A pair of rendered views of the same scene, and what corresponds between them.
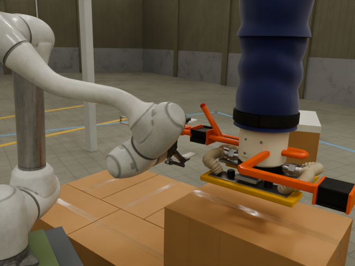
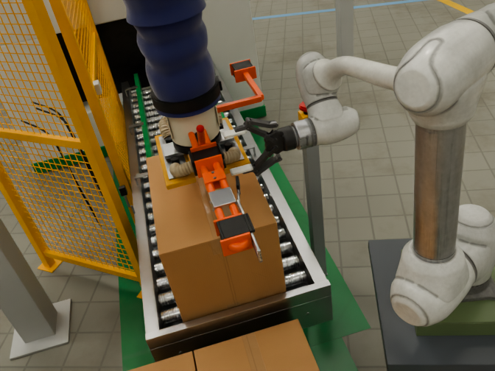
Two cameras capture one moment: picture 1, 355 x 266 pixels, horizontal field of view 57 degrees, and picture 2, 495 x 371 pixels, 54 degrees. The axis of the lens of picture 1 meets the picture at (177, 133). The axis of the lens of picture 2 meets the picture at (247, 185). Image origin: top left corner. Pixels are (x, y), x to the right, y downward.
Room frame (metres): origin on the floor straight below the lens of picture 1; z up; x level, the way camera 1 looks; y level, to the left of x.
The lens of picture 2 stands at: (2.09, 0.82, 2.03)
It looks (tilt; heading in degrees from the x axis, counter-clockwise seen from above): 37 degrees down; 224
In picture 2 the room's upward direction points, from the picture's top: 10 degrees counter-clockwise
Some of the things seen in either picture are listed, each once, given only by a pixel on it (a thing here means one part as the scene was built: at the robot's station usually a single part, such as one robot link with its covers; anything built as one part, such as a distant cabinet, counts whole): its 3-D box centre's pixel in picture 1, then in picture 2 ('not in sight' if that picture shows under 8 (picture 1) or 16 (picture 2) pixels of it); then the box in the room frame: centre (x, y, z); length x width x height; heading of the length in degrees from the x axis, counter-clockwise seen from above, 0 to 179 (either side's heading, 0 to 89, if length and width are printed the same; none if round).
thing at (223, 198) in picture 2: not in sight; (223, 202); (1.41, 0.06, 1.21); 0.07 x 0.07 x 0.04; 53
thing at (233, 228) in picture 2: not in sight; (233, 234); (1.50, 0.17, 1.22); 0.08 x 0.07 x 0.05; 53
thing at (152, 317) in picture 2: not in sight; (138, 178); (0.89, -1.17, 0.50); 2.31 x 0.05 x 0.19; 52
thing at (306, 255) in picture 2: not in sight; (250, 149); (0.37, -0.77, 0.50); 2.31 x 0.05 x 0.19; 52
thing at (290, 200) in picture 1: (249, 181); (224, 140); (1.06, -0.25, 1.12); 0.34 x 0.10 x 0.05; 53
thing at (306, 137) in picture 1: (289, 139); not in sight; (2.68, -0.95, 0.82); 0.60 x 0.40 x 0.40; 162
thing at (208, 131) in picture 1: (204, 134); (207, 159); (1.29, -0.11, 1.22); 0.10 x 0.08 x 0.06; 143
